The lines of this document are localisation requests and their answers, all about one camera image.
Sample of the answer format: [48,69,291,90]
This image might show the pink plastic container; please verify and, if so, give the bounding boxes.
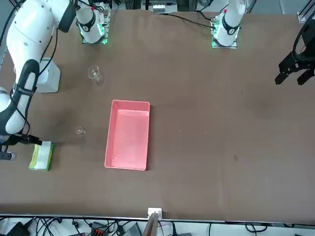
[104,99,151,172]

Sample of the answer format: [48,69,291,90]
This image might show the large glass beaker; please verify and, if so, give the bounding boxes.
[87,64,104,87]

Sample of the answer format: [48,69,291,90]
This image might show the black power adapter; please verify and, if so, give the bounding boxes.
[4,221,30,236]

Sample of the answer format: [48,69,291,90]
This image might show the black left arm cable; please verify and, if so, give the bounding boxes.
[157,12,215,30]

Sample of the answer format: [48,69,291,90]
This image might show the white lidded trash bin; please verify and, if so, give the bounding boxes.
[36,58,61,93]

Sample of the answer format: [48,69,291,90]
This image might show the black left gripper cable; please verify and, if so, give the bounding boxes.
[293,23,311,62]

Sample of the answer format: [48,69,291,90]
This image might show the aluminium frame post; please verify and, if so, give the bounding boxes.
[143,207,163,236]

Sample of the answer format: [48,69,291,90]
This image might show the green tissue pack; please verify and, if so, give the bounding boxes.
[28,141,55,172]

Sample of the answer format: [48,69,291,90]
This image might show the small glass beaker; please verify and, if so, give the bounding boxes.
[74,125,87,138]

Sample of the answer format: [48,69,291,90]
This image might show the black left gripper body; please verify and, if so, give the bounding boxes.
[291,19,315,72]

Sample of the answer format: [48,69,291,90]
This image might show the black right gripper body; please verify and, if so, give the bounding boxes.
[1,134,29,153]

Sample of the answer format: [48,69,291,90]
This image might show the white terminal block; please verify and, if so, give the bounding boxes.
[152,3,166,14]

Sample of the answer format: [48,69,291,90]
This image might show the black and orange device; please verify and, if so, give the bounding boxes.
[90,222,109,236]

